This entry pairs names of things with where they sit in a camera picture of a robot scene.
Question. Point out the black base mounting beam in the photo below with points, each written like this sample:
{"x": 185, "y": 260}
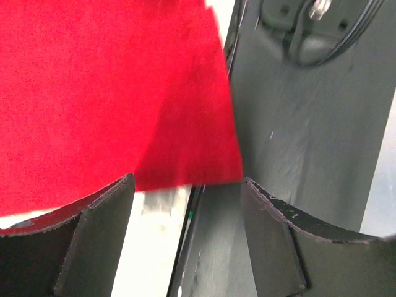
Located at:
{"x": 315, "y": 116}

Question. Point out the red t-shirt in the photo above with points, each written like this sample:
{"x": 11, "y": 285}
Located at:
{"x": 94, "y": 90}

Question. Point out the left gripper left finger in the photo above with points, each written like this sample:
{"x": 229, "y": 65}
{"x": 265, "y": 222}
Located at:
{"x": 71, "y": 251}

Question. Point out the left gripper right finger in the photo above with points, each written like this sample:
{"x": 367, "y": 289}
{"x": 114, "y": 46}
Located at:
{"x": 293, "y": 253}

